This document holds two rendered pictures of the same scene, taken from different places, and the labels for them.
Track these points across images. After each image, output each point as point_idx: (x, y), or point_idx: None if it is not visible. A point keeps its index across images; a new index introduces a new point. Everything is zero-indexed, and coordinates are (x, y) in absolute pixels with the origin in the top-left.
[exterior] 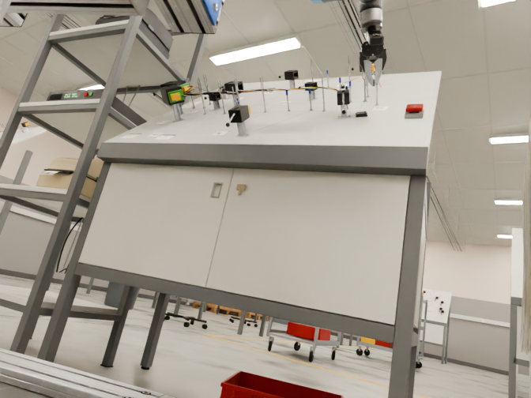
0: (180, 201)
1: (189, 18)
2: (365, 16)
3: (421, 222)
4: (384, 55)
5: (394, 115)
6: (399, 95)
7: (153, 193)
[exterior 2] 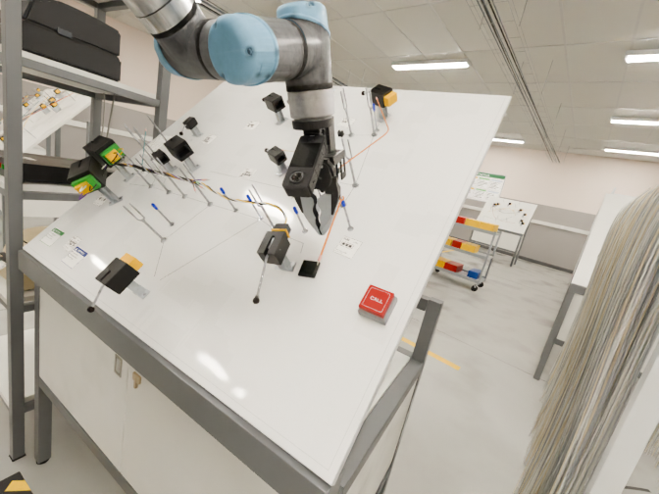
0: (93, 359)
1: None
2: (291, 107)
3: None
4: (333, 190)
5: (352, 291)
6: (401, 192)
7: (73, 333)
